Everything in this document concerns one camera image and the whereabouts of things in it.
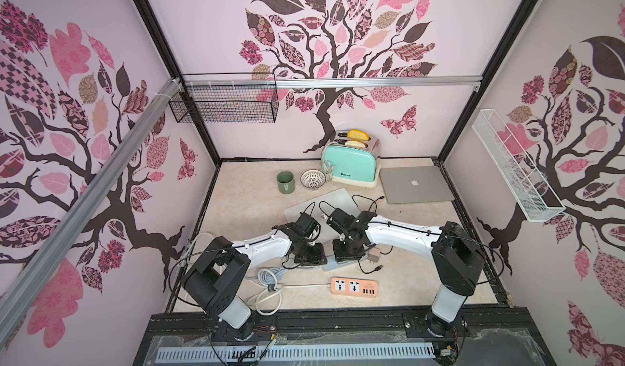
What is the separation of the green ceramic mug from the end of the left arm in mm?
338

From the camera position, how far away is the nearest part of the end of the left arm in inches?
26.5

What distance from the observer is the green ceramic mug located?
3.49 ft
